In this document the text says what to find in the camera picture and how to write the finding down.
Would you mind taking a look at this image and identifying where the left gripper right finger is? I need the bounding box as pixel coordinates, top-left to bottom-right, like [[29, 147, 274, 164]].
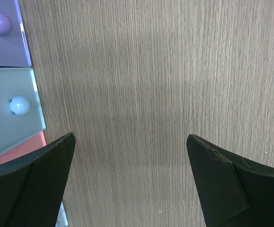
[[186, 134, 274, 227]]

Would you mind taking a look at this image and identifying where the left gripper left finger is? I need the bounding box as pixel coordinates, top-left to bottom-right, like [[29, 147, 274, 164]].
[[0, 132, 76, 227]]

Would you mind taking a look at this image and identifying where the light blue drawer box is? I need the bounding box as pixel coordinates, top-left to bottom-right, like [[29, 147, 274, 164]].
[[55, 202, 69, 227]]

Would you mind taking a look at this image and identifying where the pink drawer box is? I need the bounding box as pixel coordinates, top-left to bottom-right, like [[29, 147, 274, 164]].
[[0, 131, 46, 165]]

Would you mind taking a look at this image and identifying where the purple drawer box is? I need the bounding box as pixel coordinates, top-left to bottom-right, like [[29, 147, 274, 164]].
[[0, 0, 32, 67]]

